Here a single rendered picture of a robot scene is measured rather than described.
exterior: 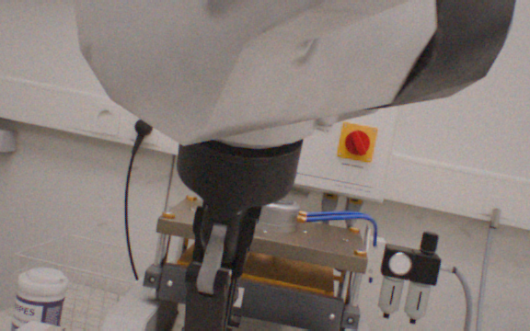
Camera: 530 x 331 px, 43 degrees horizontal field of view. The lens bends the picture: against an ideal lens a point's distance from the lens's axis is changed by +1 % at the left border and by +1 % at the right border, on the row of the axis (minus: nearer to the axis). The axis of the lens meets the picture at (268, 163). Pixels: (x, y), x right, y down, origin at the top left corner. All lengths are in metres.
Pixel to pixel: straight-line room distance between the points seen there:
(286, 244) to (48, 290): 0.54
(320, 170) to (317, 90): 0.80
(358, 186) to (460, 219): 0.48
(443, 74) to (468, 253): 1.23
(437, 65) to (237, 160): 0.14
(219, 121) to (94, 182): 1.45
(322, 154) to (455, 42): 0.77
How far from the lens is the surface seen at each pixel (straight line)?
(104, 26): 0.22
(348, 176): 1.04
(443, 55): 0.27
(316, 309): 0.84
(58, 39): 1.70
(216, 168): 0.38
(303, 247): 0.83
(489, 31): 0.28
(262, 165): 0.37
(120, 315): 0.83
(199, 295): 0.41
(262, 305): 0.84
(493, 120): 1.47
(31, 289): 1.24
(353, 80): 0.24
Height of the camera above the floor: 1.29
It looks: 6 degrees down
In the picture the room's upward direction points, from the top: 10 degrees clockwise
